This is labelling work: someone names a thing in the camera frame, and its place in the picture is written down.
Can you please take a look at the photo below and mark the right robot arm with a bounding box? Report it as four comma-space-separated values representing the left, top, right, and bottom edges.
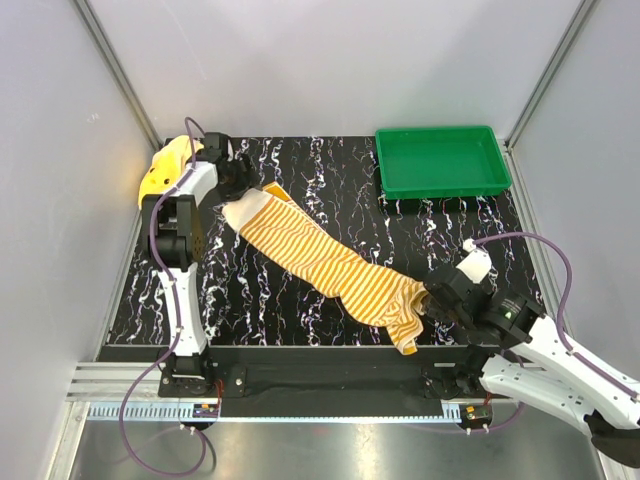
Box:
424, 266, 639, 468

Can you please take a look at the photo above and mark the green plastic tray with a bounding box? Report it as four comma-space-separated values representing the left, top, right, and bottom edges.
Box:
375, 125, 512, 200

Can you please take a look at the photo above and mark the right connector box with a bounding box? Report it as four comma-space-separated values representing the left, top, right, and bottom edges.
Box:
459, 404, 493, 435

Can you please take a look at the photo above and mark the aluminium frame rail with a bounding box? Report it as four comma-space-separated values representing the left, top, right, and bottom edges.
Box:
64, 362, 614, 426

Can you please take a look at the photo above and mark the orange striped towel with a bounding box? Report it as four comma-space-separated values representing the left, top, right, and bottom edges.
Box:
222, 182, 428, 356

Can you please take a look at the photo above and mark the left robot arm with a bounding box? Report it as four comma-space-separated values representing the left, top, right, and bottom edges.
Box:
138, 132, 256, 396

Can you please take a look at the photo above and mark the connector box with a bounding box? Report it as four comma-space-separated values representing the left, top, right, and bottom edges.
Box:
459, 404, 493, 435
192, 403, 220, 422

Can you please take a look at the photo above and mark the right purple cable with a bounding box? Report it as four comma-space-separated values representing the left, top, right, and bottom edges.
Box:
409, 232, 640, 434

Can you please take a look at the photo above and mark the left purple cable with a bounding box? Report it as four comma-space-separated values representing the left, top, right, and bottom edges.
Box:
117, 117, 217, 476

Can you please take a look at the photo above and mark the yellow chick towel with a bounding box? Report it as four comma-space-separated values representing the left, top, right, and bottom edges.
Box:
138, 135, 192, 210

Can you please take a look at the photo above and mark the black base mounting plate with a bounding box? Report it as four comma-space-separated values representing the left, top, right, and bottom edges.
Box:
159, 346, 470, 399

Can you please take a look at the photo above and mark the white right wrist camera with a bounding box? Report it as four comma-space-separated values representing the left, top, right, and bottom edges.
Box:
456, 239, 493, 284

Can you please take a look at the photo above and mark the purple cable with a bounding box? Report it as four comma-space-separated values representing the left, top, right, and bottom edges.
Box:
117, 117, 217, 476
409, 232, 640, 434

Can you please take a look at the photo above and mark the left connector box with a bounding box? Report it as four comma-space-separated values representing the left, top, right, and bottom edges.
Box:
192, 403, 220, 422

